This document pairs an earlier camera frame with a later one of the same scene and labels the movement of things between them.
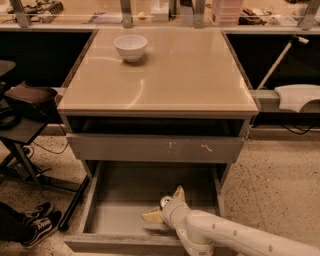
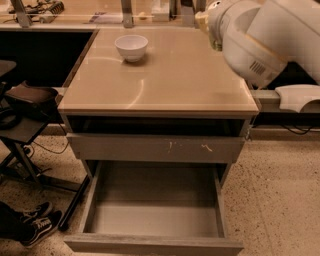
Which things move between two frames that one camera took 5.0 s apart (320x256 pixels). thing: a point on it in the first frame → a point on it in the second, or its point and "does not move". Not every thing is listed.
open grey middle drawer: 120,194 does not move
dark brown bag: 31,101 does not move
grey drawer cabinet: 157,96 does not move
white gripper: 172,207 → 222,20
